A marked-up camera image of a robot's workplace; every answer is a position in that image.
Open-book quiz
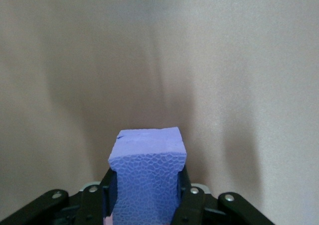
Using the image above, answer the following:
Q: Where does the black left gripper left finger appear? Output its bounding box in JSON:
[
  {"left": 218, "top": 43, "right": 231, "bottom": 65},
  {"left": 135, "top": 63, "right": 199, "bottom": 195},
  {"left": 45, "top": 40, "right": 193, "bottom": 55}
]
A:
[{"left": 0, "top": 169, "right": 118, "bottom": 225}]

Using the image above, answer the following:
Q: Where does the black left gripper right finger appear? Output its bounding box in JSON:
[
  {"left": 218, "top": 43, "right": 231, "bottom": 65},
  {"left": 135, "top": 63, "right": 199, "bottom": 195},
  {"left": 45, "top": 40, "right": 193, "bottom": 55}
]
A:
[{"left": 171, "top": 165, "right": 279, "bottom": 225}]

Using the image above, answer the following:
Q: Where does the purple foam block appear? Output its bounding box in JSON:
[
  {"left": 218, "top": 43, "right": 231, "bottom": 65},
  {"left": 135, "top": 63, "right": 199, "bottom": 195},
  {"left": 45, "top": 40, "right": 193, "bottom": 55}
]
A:
[{"left": 108, "top": 126, "right": 187, "bottom": 225}]

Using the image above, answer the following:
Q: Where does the brown paper table cover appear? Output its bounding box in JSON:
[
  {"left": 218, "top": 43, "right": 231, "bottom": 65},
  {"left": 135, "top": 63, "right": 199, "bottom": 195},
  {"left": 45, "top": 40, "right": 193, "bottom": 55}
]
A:
[{"left": 0, "top": 0, "right": 319, "bottom": 225}]

